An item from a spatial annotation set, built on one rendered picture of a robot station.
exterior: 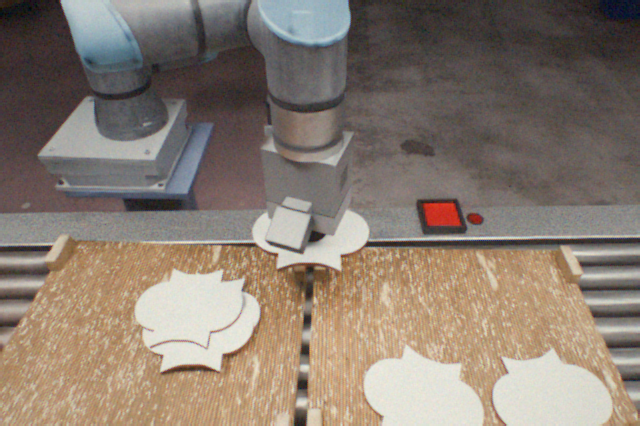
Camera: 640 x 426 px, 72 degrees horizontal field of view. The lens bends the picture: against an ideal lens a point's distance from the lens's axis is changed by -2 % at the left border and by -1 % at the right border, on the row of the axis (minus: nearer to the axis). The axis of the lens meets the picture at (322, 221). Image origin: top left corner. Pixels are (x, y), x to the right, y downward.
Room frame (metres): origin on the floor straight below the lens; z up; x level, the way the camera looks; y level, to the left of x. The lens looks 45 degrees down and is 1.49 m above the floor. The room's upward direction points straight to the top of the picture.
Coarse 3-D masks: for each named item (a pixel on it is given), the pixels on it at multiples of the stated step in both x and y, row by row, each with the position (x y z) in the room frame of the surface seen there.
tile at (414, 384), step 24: (384, 360) 0.28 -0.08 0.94; (408, 360) 0.28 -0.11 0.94; (384, 384) 0.25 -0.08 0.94; (408, 384) 0.25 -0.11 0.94; (432, 384) 0.25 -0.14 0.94; (456, 384) 0.25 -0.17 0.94; (384, 408) 0.22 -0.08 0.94; (408, 408) 0.22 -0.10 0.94; (432, 408) 0.22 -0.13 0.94; (456, 408) 0.22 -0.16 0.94; (480, 408) 0.22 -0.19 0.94
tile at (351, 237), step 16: (256, 224) 0.40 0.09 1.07; (352, 224) 0.40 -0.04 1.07; (256, 240) 0.37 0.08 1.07; (320, 240) 0.37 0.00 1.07; (336, 240) 0.37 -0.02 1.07; (352, 240) 0.37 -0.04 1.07; (288, 256) 0.35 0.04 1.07; (304, 256) 0.35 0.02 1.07; (320, 256) 0.35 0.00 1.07; (336, 256) 0.35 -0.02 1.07
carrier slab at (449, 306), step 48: (336, 288) 0.40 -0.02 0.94; (384, 288) 0.40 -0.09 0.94; (432, 288) 0.40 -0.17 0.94; (480, 288) 0.40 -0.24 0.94; (528, 288) 0.40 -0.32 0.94; (576, 288) 0.40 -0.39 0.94; (336, 336) 0.32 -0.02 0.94; (384, 336) 0.32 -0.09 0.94; (432, 336) 0.32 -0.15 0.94; (480, 336) 0.32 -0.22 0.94; (528, 336) 0.32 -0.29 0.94; (576, 336) 0.32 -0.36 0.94; (336, 384) 0.25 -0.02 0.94; (480, 384) 0.25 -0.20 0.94
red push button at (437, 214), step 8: (424, 208) 0.59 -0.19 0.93; (432, 208) 0.59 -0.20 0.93; (440, 208) 0.59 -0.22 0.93; (448, 208) 0.59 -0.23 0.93; (432, 216) 0.57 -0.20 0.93; (440, 216) 0.57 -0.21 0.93; (448, 216) 0.57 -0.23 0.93; (456, 216) 0.57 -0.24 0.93; (432, 224) 0.55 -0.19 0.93; (440, 224) 0.55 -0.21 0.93; (448, 224) 0.55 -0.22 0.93; (456, 224) 0.55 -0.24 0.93
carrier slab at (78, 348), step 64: (128, 256) 0.47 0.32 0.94; (192, 256) 0.47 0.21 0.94; (256, 256) 0.47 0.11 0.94; (64, 320) 0.34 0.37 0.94; (128, 320) 0.34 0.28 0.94; (0, 384) 0.25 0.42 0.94; (64, 384) 0.25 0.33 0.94; (128, 384) 0.25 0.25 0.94; (192, 384) 0.25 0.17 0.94; (256, 384) 0.25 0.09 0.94
